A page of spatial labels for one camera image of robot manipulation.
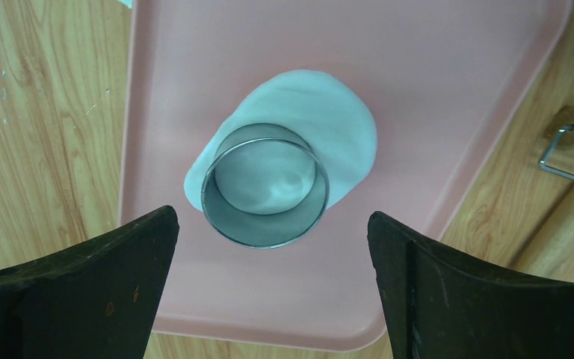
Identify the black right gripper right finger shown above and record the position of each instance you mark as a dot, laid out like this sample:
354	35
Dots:
440	302

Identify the white dough ball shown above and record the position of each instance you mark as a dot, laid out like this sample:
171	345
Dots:
325	113

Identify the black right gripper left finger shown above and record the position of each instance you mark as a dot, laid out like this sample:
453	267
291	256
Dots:
95	299

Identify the pink rectangular tray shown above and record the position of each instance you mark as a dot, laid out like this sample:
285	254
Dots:
442	79

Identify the wooden dough roller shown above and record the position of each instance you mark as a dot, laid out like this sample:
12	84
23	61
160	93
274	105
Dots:
549	251

